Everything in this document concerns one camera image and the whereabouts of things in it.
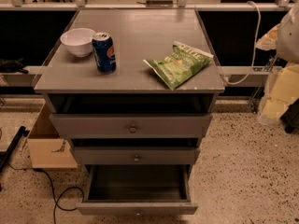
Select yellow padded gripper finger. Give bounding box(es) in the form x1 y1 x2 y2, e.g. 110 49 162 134
257 63 299 125
256 25 278 50

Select grey bottom drawer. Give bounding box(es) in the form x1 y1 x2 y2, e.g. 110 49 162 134
77 165 198 216

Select grey drawer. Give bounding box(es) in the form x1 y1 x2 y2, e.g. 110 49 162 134
72 138 200 165
77 165 198 216
50 94 211 138

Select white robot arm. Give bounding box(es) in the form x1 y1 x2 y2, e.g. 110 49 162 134
256 3 299 124

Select grey drawer cabinet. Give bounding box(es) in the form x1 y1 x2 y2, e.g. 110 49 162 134
35 9 224 165

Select grey middle drawer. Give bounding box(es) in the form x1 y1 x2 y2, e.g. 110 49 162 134
72 138 200 165

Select grey top drawer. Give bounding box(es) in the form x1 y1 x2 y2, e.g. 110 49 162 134
50 94 211 138

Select dark rolling cabinet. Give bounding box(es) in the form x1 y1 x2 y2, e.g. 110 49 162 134
282 99 299 133

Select green chip bag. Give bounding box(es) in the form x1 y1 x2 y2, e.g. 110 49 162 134
144 41 213 91

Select blue Pepsi can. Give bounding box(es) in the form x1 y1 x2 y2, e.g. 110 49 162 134
92 32 116 74

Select white bowl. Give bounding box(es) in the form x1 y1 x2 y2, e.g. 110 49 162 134
60 28 95 57

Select cardboard box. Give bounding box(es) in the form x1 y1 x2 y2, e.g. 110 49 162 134
27 105 78 169

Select black stand leg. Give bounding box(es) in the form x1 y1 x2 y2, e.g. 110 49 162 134
0 125 30 192

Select white cable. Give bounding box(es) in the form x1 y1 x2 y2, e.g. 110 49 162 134
222 0 262 86

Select black floor cable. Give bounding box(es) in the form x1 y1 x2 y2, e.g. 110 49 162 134
6 161 85 224

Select black object on rail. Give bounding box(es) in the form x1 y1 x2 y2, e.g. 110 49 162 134
0 59 28 74

